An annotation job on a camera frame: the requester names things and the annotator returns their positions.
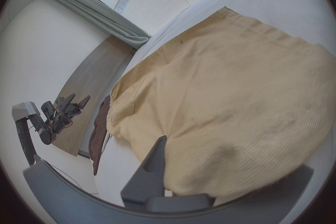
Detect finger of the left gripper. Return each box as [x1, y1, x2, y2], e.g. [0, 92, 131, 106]
[78, 96, 91, 111]
[64, 94, 77, 106]

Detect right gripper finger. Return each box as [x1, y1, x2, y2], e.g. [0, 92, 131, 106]
[120, 135, 168, 206]

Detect tan shorts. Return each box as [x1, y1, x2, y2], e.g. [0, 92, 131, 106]
[106, 6, 336, 197]

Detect brown shorts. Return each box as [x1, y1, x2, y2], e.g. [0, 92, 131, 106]
[89, 96, 112, 176]

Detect grey-green curtain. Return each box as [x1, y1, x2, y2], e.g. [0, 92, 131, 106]
[45, 0, 151, 50]

